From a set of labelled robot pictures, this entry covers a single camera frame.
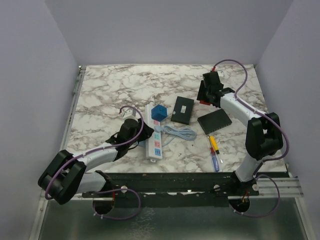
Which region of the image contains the white power strip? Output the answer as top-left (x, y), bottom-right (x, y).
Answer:
top-left (144, 104), bottom-right (163, 163)

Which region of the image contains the blue cube plug adapter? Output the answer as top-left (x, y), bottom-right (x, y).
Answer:
top-left (151, 104), bottom-right (168, 122)

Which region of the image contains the light blue cable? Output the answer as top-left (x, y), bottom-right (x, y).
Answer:
top-left (154, 124), bottom-right (197, 146)

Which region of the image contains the red cube plug adapter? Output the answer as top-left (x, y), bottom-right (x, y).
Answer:
top-left (199, 100), bottom-right (211, 106)

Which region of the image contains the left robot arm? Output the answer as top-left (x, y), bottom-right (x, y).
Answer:
top-left (38, 118), bottom-right (154, 205)

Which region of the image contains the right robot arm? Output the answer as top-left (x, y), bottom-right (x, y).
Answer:
top-left (197, 71), bottom-right (284, 196)

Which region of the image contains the black router box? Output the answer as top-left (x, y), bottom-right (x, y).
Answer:
top-left (170, 96), bottom-right (194, 125)

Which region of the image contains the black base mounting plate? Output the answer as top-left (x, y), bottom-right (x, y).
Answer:
top-left (82, 169), bottom-right (261, 209)

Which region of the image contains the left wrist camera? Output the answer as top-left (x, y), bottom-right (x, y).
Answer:
top-left (121, 108), bottom-right (137, 119)

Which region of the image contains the yellow handled screwdriver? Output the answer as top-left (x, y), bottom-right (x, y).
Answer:
top-left (207, 135), bottom-right (223, 163)

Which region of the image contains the blue handled screwdriver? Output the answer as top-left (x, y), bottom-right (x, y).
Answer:
top-left (210, 147), bottom-right (220, 172)

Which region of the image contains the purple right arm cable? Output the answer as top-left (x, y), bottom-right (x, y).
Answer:
top-left (211, 58), bottom-right (291, 217)

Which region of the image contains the aluminium rail frame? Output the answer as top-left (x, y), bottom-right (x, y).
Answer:
top-left (38, 63), bottom-right (308, 240)

